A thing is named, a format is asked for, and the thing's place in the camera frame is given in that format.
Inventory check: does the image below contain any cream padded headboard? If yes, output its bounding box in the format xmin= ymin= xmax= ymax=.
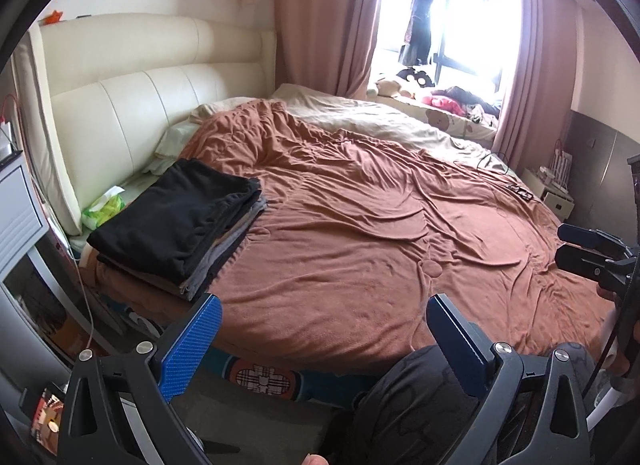
xmin=11 ymin=14 xmax=277 ymax=237

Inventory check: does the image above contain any black long-sleeve sweatshirt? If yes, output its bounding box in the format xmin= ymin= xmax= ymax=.
xmin=88 ymin=159 xmax=262 ymax=285

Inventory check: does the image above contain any white left bedside cabinet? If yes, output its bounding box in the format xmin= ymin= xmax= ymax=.
xmin=1 ymin=151 xmax=116 ymax=385

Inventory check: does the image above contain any left pink curtain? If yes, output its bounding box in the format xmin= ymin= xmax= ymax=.
xmin=274 ymin=0 xmax=378 ymax=99

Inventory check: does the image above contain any red plush toy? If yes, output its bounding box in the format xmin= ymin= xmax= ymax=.
xmin=423 ymin=95 xmax=466 ymax=118

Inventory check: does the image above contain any black patterned item on bed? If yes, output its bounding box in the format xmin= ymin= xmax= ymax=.
xmin=508 ymin=185 xmax=534 ymax=202

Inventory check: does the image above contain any beige plush toy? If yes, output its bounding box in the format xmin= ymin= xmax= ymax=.
xmin=375 ymin=77 xmax=416 ymax=99

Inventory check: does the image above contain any green tissue pack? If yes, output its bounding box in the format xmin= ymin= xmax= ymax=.
xmin=81 ymin=186 xmax=125 ymax=230

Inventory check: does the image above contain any right pink curtain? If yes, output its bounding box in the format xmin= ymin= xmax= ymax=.
xmin=492 ymin=0 xmax=579 ymax=174

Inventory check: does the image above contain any person right hand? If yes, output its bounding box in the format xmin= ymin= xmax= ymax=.
xmin=597 ymin=285 xmax=639 ymax=376

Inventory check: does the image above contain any cream bed sheet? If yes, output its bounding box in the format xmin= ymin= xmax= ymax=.
xmin=180 ymin=85 xmax=514 ymax=181

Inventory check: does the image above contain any rust orange bed blanket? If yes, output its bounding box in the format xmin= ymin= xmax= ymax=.
xmin=180 ymin=100 xmax=610 ymax=373

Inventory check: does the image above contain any person leg patterned pyjama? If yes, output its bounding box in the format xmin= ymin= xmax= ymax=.
xmin=319 ymin=341 xmax=601 ymax=465

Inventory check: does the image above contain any pink curtain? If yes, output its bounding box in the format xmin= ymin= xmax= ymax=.
xmin=492 ymin=0 xmax=579 ymax=174
xmin=274 ymin=0 xmax=378 ymax=99

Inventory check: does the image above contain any bear print pillow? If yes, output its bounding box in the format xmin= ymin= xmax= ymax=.
xmin=367 ymin=89 xmax=496 ymax=148

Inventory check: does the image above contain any pale green pillow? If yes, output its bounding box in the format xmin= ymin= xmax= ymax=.
xmin=142 ymin=118 xmax=202 ymax=176

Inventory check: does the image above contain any black cable on bed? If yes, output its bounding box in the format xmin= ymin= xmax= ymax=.
xmin=474 ymin=152 xmax=511 ymax=176

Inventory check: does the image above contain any stack of folded clothes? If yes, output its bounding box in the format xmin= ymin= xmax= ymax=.
xmin=96 ymin=196 xmax=268 ymax=303

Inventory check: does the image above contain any white bedside cabinet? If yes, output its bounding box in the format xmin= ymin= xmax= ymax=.
xmin=521 ymin=170 xmax=575 ymax=222
xmin=1 ymin=151 xmax=116 ymax=385

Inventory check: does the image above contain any dark hanging garment at window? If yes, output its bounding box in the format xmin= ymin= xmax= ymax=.
xmin=399 ymin=0 xmax=434 ymax=66

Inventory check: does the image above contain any striped paper bag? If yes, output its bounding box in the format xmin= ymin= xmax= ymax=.
xmin=550 ymin=148 xmax=573 ymax=190

